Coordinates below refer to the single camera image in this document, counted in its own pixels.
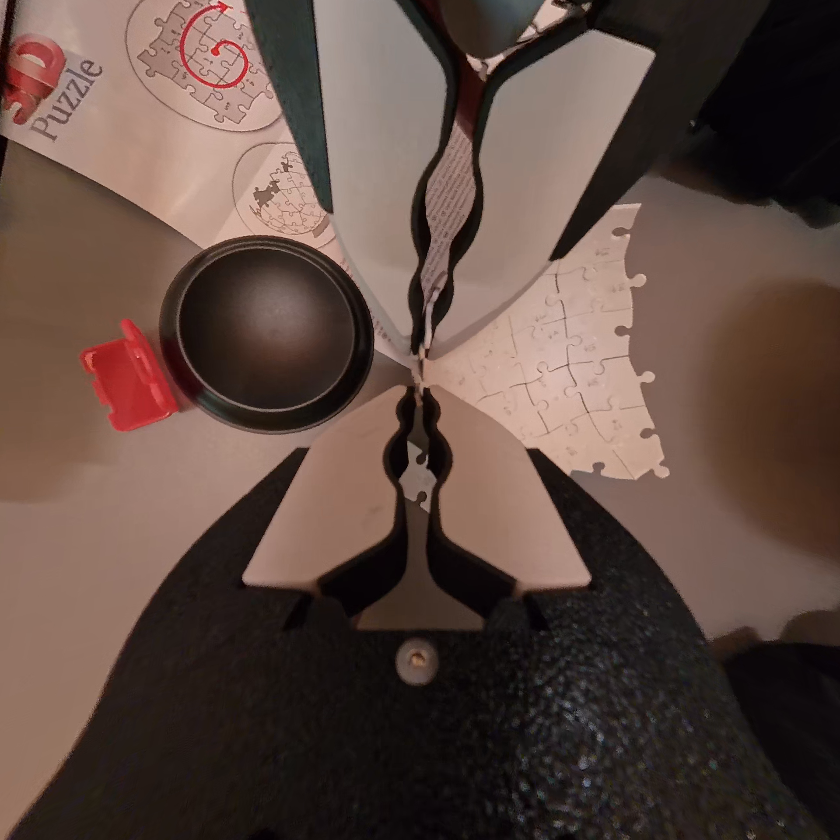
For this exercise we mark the printed instruction sheet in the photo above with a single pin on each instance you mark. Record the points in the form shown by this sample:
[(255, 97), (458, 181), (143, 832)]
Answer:
[(131, 131)]

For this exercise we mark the black round ball stand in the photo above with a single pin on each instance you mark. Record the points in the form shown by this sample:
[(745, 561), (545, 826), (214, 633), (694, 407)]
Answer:
[(269, 328)]

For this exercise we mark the person's right forearm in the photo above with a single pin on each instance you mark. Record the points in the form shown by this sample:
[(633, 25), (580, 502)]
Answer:
[(774, 98)]

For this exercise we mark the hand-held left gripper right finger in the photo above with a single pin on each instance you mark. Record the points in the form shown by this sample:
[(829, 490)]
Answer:
[(505, 518)]

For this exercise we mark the red plastic clip part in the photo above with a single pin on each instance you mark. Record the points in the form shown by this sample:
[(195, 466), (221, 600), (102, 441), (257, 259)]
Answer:
[(124, 380)]

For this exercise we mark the person's torso in black clothing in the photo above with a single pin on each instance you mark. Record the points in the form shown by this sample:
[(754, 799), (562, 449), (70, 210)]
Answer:
[(800, 735)]

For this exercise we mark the curved assembled white puzzle section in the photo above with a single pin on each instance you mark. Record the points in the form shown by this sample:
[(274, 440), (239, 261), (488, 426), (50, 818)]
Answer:
[(564, 374)]

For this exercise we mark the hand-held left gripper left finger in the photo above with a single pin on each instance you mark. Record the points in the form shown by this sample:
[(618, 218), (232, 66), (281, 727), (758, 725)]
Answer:
[(321, 518)]

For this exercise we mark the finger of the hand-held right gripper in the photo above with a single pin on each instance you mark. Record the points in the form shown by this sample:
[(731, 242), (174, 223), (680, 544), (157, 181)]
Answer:
[(551, 164), (380, 144)]

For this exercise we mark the person's right hand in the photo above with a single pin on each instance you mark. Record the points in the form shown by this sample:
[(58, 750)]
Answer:
[(469, 98)]

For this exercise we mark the white puzzle piece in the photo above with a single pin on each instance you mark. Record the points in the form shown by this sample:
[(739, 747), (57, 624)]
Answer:
[(430, 315), (417, 479)]

